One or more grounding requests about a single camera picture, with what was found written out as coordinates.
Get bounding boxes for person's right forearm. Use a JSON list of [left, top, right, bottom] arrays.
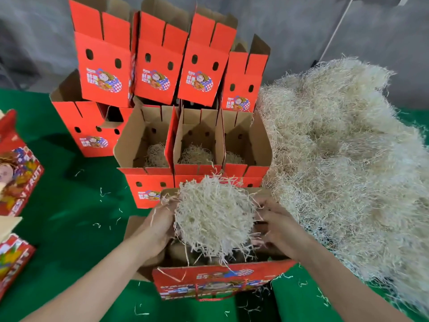
[[295, 238, 413, 322]]

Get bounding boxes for person's left hand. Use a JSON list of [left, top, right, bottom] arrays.
[[127, 201, 177, 266]]

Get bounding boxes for person's left forearm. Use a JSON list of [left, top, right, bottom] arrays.
[[23, 245, 158, 322]]

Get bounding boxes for white pole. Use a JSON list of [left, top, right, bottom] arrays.
[[314, 0, 356, 64]]

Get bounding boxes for red cardboard box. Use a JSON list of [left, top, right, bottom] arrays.
[[221, 109, 274, 189], [134, 0, 192, 106], [124, 187, 299, 302], [113, 104, 181, 210], [173, 107, 226, 189], [67, 0, 139, 109], [50, 69, 135, 159], [177, 4, 240, 109], [220, 33, 272, 114]]

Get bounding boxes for group of red boxes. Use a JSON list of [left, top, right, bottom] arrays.
[[0, 109, 46, 301]]

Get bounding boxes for small straw filler clump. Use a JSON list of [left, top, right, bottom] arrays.
[[178, 144, 215, 166], [157, 174, 266, 263], [144, 143, 168, 168], [224, 151, 248, 165]]

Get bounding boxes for pile of wood wool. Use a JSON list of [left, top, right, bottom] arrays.
[[257, 57, 429, 316]]

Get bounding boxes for person's right hand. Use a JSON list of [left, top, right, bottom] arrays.
[[253, 196, 316, 261]]

